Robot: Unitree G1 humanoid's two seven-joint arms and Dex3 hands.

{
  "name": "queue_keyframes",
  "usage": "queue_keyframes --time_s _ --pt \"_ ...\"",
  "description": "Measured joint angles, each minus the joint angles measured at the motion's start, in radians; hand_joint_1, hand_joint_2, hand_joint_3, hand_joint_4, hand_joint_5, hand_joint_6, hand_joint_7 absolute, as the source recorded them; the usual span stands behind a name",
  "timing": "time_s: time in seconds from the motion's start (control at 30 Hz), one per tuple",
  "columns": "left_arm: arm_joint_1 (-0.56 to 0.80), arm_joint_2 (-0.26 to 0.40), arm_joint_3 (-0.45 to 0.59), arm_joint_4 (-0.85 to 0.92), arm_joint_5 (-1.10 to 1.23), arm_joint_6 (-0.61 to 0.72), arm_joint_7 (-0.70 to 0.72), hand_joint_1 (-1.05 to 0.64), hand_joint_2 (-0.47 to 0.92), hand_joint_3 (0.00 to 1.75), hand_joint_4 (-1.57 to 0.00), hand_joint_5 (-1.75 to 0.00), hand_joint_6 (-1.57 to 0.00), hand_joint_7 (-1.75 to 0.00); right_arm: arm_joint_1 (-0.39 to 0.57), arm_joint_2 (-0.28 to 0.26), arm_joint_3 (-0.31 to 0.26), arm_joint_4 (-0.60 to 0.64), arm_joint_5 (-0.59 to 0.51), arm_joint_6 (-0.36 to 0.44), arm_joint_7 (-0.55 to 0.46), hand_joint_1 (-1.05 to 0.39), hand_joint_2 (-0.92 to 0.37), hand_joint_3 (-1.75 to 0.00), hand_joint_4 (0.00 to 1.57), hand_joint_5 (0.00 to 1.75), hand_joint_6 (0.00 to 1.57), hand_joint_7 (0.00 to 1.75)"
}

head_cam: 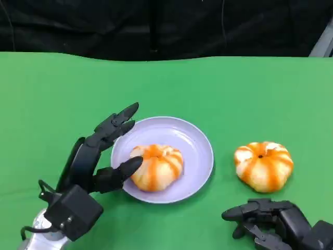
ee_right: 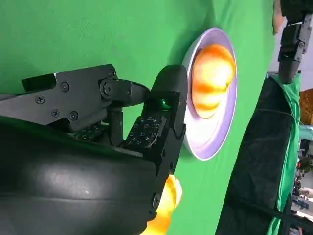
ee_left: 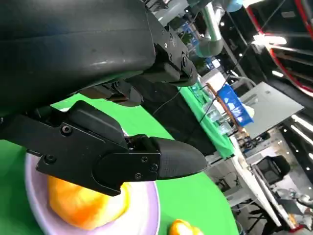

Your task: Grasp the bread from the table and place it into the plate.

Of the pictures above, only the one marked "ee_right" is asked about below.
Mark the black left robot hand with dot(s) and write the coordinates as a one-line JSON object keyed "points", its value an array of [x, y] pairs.
{"points": [[291, 49]]}

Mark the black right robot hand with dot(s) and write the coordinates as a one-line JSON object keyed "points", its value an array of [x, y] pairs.
{"points": [[73, 183]]}

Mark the orange and white bread roll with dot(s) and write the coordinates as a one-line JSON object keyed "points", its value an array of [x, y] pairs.
{"points": [[168, 200], [212, 80]]}

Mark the orange mesh panel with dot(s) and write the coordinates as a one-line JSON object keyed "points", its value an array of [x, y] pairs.
{"points": [[306, 106]]}

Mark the teal cloth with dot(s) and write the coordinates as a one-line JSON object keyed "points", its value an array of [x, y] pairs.
{"points": [[306, 132]]}

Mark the black backdrop curtain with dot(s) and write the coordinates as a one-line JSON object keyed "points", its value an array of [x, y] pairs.
{"points": [[259, 159]]}

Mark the lilac plate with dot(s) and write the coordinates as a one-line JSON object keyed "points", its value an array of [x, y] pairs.
{"points": [[220, 144]]}

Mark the green table cloth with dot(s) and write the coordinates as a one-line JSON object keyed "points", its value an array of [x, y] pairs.
{"points": [[73, 36]]}

